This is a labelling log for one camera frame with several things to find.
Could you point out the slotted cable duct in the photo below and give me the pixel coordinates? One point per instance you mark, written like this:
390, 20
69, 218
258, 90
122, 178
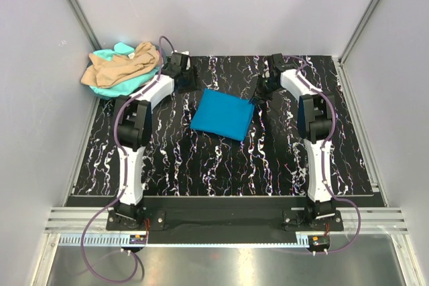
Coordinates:
313, 240
122, 240

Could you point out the aluminium corner post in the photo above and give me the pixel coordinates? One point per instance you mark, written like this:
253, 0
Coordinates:
362, 24
84, 24

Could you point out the blue t shirt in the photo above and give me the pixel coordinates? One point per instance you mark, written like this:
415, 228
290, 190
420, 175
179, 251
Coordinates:
223, 114

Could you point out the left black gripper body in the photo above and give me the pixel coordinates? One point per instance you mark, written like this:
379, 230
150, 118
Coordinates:
188, 80

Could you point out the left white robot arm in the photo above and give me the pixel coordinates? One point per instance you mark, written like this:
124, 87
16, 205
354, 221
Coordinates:
132, 130

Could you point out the aluminium front frame rail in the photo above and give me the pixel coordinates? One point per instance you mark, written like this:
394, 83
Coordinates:
371, 221

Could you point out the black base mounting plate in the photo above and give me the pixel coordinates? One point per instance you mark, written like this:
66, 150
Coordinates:
288, 213

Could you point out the left slotted cable duct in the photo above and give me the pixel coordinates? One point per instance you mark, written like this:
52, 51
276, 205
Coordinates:
122, 240

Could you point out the right slotted cable duct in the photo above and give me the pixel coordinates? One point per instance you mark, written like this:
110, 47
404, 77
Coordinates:
313, 240

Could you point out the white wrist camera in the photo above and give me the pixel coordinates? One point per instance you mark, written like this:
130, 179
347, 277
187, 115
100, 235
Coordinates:
267, 74
180, 60

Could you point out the left aluminium corner post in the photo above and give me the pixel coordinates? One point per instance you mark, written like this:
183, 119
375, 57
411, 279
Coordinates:
84, 24

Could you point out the right aluminium corner post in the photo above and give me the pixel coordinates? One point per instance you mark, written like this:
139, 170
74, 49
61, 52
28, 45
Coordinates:
362, 24

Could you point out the beige t shirt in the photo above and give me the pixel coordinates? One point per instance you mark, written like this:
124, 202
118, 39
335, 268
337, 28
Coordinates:
104, 73

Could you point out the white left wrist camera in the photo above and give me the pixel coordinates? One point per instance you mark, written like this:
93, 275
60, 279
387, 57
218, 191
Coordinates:
180, 60

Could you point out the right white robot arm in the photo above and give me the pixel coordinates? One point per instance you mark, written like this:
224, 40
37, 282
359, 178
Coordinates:
316, 124

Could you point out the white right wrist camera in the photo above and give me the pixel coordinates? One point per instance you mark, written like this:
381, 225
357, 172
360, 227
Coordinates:
267, 74

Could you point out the mint green t shirt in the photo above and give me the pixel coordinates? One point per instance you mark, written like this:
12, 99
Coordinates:
117, 90

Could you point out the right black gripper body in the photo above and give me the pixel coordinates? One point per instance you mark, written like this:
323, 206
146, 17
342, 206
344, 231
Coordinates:
262, 87

